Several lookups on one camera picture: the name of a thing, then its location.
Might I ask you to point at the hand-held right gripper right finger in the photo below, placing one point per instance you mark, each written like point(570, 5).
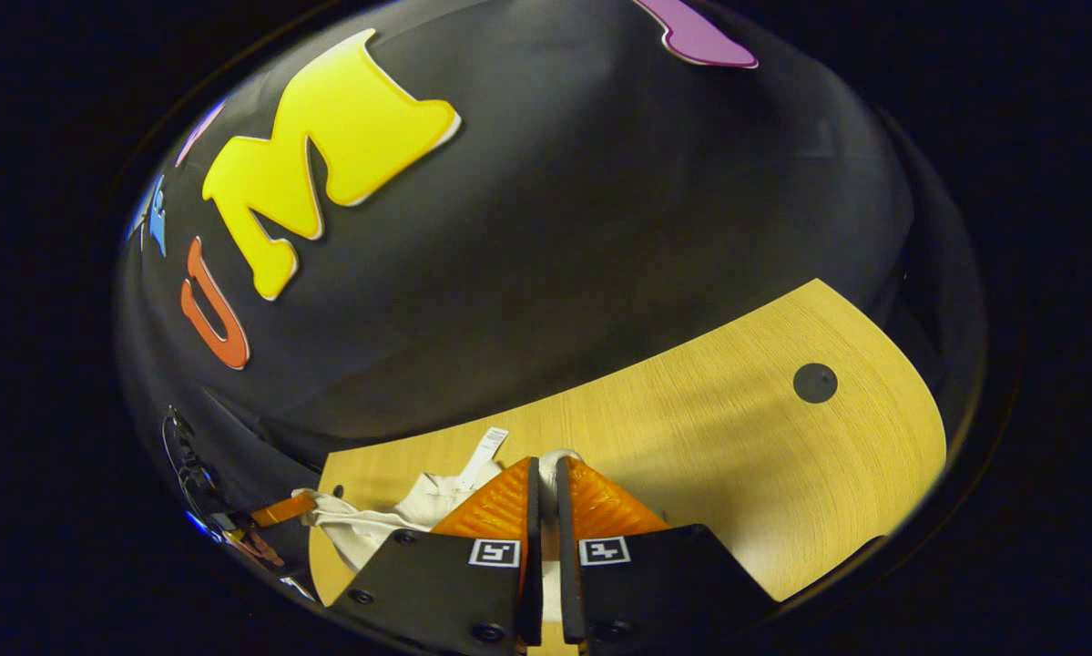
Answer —
point(655, 583)

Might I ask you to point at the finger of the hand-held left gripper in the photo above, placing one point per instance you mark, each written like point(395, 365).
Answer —
point(281, 510)

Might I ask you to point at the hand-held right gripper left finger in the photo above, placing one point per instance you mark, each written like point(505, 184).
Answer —
point(454, 583)

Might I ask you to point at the cream sweatshirt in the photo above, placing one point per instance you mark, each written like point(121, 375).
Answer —
point(372, 524)

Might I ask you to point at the black backdrop cloth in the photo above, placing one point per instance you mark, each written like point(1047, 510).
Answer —
point(555, 228)

